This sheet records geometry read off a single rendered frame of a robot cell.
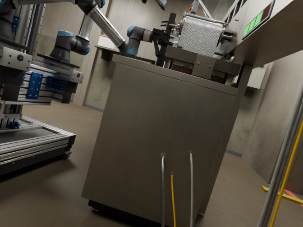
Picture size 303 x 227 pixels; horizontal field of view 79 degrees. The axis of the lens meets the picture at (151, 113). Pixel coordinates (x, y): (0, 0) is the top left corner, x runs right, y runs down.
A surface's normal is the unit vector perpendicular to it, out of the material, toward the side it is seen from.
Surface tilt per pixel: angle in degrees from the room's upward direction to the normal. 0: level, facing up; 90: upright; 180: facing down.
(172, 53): 90
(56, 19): 90
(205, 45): 90
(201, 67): 90
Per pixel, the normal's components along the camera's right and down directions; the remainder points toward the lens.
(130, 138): -0.09, 0.06
